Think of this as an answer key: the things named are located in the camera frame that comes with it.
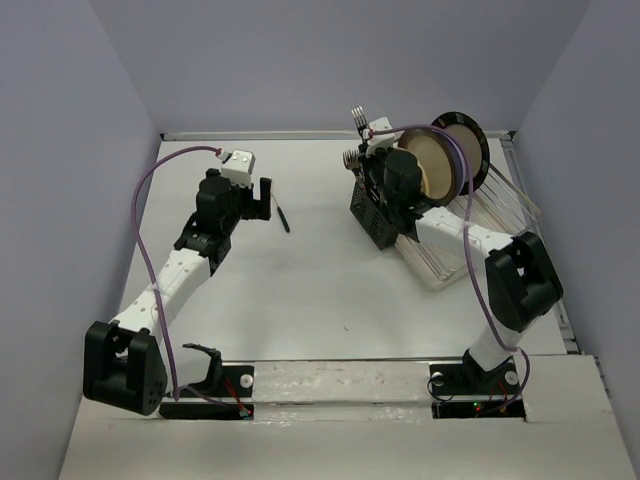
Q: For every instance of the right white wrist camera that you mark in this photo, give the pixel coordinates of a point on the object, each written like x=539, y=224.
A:
x=377, y=136

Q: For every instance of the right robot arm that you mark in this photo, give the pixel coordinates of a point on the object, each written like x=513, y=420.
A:
x=522, y=284

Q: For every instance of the black utensil caddy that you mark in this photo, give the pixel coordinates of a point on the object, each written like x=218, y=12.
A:
x=367, y=208

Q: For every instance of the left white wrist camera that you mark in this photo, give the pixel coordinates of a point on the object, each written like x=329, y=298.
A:
x=238, y=168

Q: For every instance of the silver fork pink handle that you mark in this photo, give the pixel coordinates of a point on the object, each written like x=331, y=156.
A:
x=351, y=162

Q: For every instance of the wire dish rack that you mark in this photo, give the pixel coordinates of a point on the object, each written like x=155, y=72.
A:
x=499, y=205

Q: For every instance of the clear drain tray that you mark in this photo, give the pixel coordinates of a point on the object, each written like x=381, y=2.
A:
x=436, y=268

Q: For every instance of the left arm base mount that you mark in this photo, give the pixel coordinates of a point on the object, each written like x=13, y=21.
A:
x=223, y=392

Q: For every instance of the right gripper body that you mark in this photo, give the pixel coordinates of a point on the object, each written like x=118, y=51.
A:
x=374, y=169

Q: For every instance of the brown rimmed beige plate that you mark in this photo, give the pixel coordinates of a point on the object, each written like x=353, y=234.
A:
x=435, y=159

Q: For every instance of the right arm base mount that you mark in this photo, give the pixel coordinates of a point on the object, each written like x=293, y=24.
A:
x=456, y=397

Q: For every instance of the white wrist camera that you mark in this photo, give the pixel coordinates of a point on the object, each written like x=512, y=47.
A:
x=377, y=136
x=238, y=168

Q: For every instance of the purple plate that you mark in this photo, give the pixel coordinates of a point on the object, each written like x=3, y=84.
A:
x=460, y=163

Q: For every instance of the black patterned plate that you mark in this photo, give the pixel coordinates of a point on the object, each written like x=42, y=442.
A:
x=469, y=135

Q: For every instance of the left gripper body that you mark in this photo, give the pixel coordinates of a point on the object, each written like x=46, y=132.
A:
x=242, y=199

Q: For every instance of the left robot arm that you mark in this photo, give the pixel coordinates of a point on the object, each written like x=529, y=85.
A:
x=129, y=361

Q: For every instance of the gold utensil green handle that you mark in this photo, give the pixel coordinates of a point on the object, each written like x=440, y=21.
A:
x=281, y=214

